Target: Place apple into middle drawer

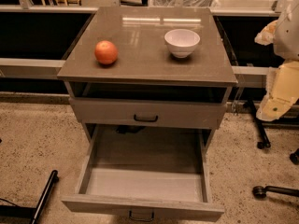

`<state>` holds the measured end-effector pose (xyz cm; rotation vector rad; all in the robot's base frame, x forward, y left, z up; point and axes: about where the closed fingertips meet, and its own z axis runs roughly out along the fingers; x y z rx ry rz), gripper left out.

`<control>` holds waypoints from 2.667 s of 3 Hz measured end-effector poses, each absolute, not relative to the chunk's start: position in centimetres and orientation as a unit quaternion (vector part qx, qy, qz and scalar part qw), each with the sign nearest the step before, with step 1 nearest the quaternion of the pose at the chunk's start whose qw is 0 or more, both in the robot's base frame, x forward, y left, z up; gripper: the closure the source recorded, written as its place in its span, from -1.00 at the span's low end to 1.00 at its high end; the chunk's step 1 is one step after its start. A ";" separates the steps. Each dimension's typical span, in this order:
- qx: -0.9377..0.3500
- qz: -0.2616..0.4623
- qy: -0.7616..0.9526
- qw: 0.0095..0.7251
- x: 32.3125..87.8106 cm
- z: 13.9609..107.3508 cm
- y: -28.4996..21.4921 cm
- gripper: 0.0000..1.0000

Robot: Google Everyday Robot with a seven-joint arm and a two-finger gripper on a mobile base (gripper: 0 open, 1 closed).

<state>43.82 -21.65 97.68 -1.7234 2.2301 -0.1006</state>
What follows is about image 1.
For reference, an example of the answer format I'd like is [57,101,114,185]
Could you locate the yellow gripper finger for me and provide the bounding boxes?
[254,20,278,46]

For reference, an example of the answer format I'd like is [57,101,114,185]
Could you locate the red orange apple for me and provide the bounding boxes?
[94,40,118,64]

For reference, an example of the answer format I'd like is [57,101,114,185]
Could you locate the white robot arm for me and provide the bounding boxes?
[254,0,299,121]

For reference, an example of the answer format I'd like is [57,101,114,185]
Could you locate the closed grey upper drawer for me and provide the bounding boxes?
[69,98,226,129]

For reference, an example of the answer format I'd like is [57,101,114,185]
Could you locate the grey drawer cabinet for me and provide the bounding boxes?
[58,7,236,144]

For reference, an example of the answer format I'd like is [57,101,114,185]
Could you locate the open grey middle drawer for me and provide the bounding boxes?
[62,125,224,222]

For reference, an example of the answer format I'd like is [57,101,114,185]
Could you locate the white ceramic bowl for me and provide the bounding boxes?
[164,29,200,58]

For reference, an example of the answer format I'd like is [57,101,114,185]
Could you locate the black stand leg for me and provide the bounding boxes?
[245,99,271,149]

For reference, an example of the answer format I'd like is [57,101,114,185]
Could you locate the black caster far right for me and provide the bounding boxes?
[290,148,299,165]

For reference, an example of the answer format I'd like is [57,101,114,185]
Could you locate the black caster leg right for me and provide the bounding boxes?
[252,186,299,199]

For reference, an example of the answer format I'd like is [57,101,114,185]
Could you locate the black chair leg left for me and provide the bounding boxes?
[29,170,59,224]

